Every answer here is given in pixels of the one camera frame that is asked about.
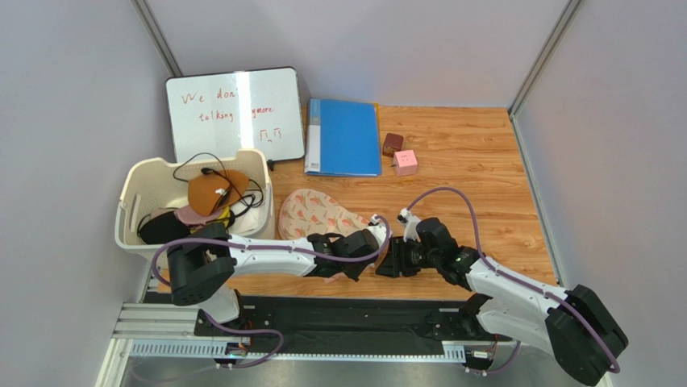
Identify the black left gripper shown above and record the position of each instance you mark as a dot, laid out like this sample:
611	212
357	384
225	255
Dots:
355	273

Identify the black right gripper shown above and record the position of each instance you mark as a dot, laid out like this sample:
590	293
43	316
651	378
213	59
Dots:
400	258

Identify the floral pink laundry bag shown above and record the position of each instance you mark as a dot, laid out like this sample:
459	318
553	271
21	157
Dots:
307	212

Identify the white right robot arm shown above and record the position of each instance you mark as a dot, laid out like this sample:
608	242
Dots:
572	325

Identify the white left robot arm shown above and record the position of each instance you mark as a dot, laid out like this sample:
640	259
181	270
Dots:
200	266

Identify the pink bra in basket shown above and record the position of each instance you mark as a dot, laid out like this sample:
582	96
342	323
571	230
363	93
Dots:
189	217

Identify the black bra in basket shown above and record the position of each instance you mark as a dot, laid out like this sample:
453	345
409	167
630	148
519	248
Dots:
163	228

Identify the cream plastic laundry basket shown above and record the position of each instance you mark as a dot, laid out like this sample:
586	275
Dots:
156	183

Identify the pink small cube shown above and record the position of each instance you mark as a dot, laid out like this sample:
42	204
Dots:
405	163

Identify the dark red small box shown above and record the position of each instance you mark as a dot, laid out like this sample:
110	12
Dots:
392	143

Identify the blue document folder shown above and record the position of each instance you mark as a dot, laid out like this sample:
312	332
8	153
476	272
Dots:
342	139

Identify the yellow garment in basket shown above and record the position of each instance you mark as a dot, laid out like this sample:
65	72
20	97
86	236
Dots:
227	217

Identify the white dry-erase board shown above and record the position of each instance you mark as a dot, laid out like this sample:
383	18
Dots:
219	114

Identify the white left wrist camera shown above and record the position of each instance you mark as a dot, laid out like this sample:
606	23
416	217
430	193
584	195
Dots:
380	229

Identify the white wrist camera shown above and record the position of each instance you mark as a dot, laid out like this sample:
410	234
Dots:
409	222
380	229

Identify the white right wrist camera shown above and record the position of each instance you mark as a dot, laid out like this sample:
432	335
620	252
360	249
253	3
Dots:
409	222

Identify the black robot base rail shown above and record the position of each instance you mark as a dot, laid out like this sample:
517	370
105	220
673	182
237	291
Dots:
338	329

